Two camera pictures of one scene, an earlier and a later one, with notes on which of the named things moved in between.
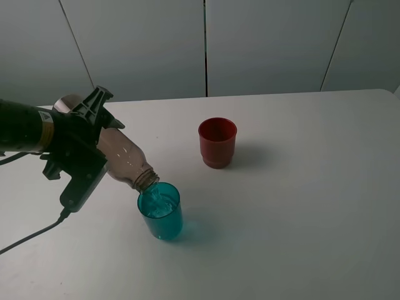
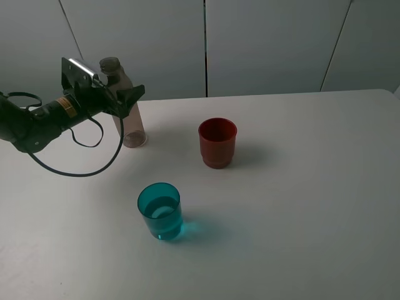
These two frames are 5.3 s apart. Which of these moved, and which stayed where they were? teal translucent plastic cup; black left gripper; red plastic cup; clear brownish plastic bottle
Moved: black left gripper; clear brownish plastic bottle
Stayed: red plastic cup; teal translucent plastic cup
